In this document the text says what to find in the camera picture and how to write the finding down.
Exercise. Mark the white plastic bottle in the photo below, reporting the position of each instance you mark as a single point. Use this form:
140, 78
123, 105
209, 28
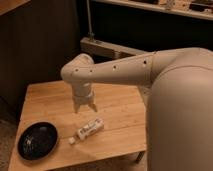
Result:
87, 130

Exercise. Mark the black ceramic bowl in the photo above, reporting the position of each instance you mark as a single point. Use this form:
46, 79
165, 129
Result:
37, 141

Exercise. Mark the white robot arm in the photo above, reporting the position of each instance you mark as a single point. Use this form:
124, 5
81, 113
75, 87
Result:
179, 113

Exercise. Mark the metal vertical pole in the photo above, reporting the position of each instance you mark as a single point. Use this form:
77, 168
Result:
90, 32

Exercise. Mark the wooden shelf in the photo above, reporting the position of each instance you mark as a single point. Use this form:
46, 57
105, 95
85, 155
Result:
187, 8

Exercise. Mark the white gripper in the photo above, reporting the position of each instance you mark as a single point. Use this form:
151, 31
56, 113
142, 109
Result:
83, 95

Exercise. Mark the wooden beam rail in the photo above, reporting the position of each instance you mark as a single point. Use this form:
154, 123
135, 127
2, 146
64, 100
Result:
106, 49

